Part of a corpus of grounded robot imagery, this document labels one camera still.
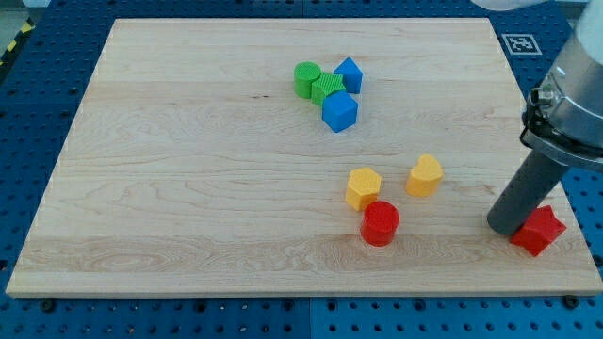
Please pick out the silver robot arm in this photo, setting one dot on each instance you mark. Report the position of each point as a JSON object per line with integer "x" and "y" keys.
{"x": 563, "y": 117}

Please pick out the green star block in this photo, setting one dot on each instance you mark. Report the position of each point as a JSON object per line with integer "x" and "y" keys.
{"x": 326, "y": 85}

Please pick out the yellow heart block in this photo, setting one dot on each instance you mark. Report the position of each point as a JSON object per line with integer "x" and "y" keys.
{"x": 425, "y": 177}

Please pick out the red star block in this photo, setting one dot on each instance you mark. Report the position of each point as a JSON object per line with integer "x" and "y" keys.
{"x": 539, "y": 230}

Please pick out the yellow hexagon block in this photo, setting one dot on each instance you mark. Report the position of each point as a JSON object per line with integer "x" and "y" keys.
{"x": 363, "y": 188}

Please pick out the blue cube block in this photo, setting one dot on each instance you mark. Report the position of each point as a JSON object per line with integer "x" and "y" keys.
{"x": 339, "y": 111}

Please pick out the red cylinder block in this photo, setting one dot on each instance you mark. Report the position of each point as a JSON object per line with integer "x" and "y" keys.
{"x": 380, "y": 222}

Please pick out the light wooden board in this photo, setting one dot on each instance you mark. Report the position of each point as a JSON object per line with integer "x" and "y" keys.
{"x": 193, "y": 169}

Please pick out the green cylinder block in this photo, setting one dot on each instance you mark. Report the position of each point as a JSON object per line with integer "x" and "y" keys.
{"x": 305, "y": 74}

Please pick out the blue triangle block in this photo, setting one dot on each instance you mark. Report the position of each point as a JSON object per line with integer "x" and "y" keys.
{"x": 352, "y": 75}

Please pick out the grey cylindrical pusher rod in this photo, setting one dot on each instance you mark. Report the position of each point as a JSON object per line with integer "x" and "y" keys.
{"x": 532, "y": 182}

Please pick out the white fiducial marker tag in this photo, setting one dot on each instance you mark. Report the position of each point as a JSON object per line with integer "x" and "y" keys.
{"x": 519, "y": 44}

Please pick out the yellow black hazard tape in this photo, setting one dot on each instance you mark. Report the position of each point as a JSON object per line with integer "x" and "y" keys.
{"x": 17, "y": 44}

